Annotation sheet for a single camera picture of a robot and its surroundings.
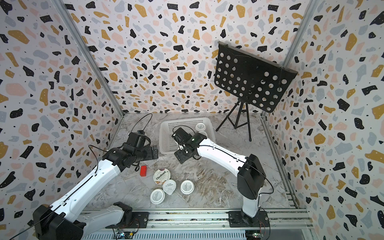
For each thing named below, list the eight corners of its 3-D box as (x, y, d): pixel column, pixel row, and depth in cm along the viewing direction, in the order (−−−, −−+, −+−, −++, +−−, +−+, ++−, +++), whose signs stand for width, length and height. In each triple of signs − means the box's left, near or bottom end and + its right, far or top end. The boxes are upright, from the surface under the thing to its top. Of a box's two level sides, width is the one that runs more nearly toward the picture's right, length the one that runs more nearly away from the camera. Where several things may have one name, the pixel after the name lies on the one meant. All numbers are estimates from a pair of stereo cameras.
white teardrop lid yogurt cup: (163, 197, 83) (161, 193, 78) (165, 183, 88) (163, 179, 83) (175, 197, 83) (174, 193, 78) (177, 183, 88) (175, 179, 83)
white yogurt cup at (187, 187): (181, 197, 83) (179, 193, 77) (182, 185, 87) (180, 180, 81) (193, 197, 83) (193, 193, 77) (194, 185, 87) (193, 180, 82)
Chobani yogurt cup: (154, 186, 87) (151, 182, 82) (157, 172, 92) (154, 168, 88) (169, 186, 87) (168, 182, 82) (171, 172, 92) (170, 168, 88)
